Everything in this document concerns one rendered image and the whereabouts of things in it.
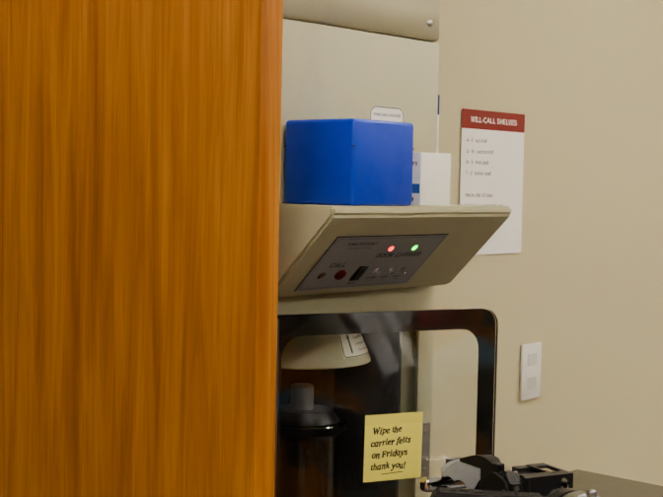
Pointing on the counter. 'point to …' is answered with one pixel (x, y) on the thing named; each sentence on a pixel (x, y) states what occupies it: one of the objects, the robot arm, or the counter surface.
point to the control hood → (428, 221)
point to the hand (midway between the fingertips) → (443, 482)
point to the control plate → (362, 253)
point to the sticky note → (393, 447)
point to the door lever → (439, 483)
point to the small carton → (431, 178)
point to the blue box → (348, 162)
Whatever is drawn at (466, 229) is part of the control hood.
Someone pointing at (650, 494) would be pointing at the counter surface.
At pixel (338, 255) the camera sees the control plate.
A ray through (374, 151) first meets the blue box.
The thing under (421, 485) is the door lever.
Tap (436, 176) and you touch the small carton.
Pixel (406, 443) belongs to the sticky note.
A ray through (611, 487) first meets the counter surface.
